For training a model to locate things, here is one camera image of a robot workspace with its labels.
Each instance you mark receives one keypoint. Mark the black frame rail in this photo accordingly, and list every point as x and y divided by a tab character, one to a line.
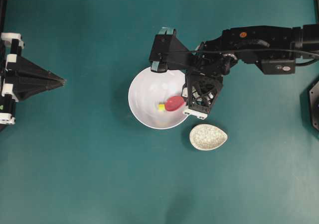
3	4
316	6

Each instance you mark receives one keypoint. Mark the black right frame rail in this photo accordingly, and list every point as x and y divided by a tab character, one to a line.
316	6

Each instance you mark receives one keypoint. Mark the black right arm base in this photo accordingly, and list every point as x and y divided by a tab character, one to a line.
309	104

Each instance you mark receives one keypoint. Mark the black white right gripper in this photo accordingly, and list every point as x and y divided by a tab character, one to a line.
203	83

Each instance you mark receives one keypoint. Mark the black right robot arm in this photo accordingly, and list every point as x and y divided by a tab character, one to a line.
273	50

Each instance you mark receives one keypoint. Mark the yellow hexagonal prism block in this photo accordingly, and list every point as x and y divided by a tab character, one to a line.
161	107

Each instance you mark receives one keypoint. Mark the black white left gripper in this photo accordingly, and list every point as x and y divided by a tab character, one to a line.
20	78

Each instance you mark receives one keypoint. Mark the black left frame rail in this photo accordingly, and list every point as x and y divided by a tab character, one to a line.
3	4

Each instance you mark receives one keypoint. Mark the white round bowl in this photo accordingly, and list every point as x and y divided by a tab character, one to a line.
148	90

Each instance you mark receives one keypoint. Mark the speckled ceramic spoon rest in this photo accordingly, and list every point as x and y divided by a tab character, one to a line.
206	137

